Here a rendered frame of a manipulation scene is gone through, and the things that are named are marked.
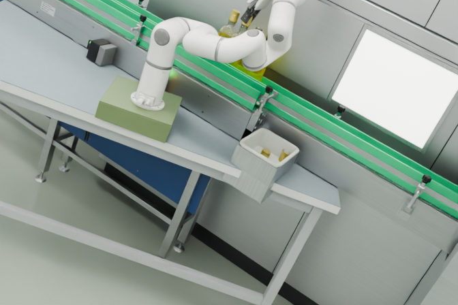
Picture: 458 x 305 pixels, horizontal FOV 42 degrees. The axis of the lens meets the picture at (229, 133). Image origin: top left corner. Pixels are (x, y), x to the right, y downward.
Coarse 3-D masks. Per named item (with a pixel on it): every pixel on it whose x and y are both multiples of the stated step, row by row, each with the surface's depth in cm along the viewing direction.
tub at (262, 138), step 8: (248, 136) 216; (256, 136) 223; (264, 136) 228; (272, 136) 227; (248, 144) 219; (256, 144) 228; (264, 144) 229; (272, 144) 228; (280, 144) 226; (288, 144) 225; (256, 152) 208; (272, 152) 228; (280, 152) 227; (296, 152) 220; (264, 160) 207; (272, 160) 223; (288, 160) 214
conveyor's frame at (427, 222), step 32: (32, 0) 260; (64, 32) 256; (96, 32) 249; (128, 64) 245; (192, 96) 235; (224, 96) 230; (224, 128) 232; (288, 128) 230; (320, 160) 228; (352, 160) 223; (352, 192) 225; (384, 192) 219; (416, 224) 217; (448, 224) 211
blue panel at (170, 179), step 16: (0, 0) 271; (64, 128) 273; (96, 144) 267; (112, 144) 263; (112, 160) 265; (128, 160) 261; (144, 160) 257; (160, 160) 253; (144, 176) 259; (160, 176) 255; (176, 176) 251; (208, 176) 244; (160, 192) 257; (176, 192) 253; (192, 208) 252
